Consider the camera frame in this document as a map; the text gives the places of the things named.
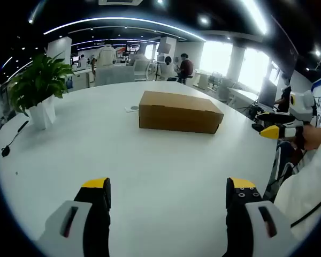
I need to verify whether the ceiling air vent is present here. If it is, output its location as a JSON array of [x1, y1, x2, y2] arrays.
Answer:
[[98, 0, 144, 6]]

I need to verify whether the brown cardboard shoe box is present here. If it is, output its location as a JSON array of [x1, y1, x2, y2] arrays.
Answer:
[[138, 90, 225, 134]]

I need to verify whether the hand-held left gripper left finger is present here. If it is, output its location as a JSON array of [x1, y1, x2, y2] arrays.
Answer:
[[37, 176, 112, 257]]

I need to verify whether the person's right hand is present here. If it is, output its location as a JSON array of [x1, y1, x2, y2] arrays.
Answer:
[[303, 125, 321, 151]]

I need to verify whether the black table cable with plug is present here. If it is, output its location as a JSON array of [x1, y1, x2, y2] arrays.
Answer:
[[1, 120, 29, 158]]

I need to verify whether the green potted plant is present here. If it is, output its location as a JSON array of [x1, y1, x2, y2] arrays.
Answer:
[[7, 52, 75, 131]]

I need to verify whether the dark monitor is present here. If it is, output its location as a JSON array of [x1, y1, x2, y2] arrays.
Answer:
[[258, 80, 278, 108]]

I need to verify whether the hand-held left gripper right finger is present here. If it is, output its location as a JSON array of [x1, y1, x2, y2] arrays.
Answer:
[[224, 176, 297, 257]]

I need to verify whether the grey office chair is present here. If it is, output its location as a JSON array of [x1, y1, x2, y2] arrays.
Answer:
[[95, 65, 136, 86]]

